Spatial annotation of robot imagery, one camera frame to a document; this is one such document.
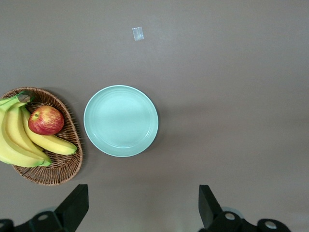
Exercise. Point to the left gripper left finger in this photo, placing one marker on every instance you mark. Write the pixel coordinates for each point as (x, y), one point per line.
(72, 207)

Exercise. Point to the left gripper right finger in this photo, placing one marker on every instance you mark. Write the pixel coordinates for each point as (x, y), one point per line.
(210, 207)

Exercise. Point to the mint green round plate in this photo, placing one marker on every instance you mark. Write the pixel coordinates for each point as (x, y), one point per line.
(120, 120)

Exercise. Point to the brown wicker basket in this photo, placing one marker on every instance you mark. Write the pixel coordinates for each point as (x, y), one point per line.
(60, 169)

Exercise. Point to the red yellow apple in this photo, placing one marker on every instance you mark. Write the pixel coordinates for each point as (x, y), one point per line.
(46, 120)

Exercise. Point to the yellow banana bunch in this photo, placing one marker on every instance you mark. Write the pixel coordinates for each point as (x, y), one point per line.
(14, 135)

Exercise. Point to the brown table cover sheet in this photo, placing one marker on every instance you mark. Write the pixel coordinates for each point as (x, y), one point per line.
(217, 84)

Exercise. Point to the small clear tape piece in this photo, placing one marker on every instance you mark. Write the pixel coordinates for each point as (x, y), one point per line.
(138, 33)

